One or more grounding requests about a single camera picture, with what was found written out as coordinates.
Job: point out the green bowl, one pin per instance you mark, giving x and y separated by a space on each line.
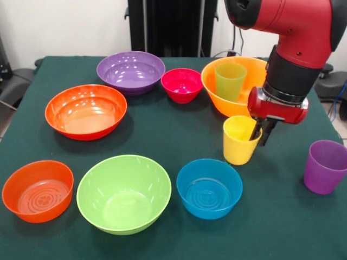
122 200

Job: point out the small orange bowl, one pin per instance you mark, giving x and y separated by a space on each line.
38 195

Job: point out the green cup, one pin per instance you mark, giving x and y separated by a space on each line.
229 86

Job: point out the blue bowl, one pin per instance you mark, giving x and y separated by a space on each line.
208 195

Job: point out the pink bowl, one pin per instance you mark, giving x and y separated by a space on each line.
181 86

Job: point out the wide red bowl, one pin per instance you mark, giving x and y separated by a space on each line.
84 116

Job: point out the large orange bowl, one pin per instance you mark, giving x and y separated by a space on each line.
211 89

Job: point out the purple cup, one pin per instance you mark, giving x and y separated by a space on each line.
322 176

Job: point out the yellow cup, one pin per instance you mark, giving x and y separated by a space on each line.
236 149

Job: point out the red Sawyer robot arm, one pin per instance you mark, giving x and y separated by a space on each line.
298 27

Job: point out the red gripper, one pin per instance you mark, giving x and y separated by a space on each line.
276 112

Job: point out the purple bowl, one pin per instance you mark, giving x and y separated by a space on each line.
130 73

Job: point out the dark green table cloth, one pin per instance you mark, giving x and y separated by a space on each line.
168 151

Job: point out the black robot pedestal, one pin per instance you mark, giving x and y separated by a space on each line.
173 27

